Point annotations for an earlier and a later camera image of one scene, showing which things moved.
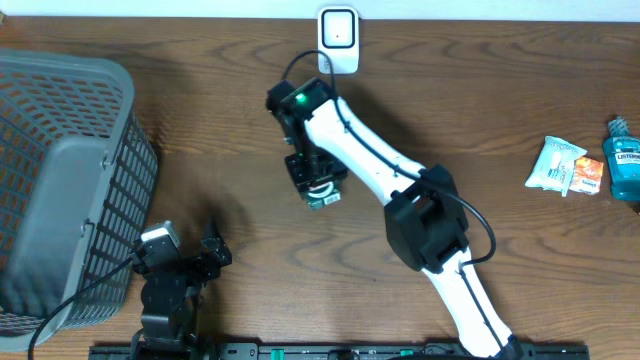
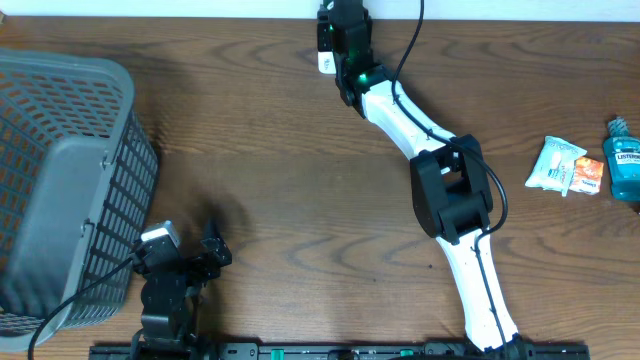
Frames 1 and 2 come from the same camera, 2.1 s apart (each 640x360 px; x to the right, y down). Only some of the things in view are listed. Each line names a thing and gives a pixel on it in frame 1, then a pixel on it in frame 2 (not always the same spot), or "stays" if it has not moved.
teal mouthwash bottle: [623, 154] stays
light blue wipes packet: [554, 167] stays
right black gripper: [299, 174] → [324, 24]
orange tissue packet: [587, 176] stays
